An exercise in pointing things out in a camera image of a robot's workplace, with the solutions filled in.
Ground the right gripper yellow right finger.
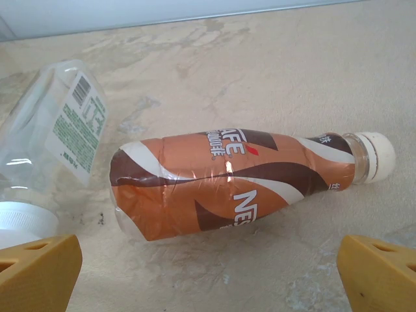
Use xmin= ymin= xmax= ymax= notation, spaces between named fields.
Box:
xmin=336 ymin=235 xmax=416 ymax=312

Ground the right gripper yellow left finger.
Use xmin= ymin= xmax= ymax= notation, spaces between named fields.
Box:
xmin=0 ymin=234 xmax=82 ymax=312

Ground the clear bottle lime label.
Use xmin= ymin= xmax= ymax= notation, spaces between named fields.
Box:
xmin=0 ymin=59 xmax=108 ymax=244

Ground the brown Nescafe coffee bottle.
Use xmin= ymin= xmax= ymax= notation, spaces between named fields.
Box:
xmin=109 ymin=127 xmax=397 ymax=242

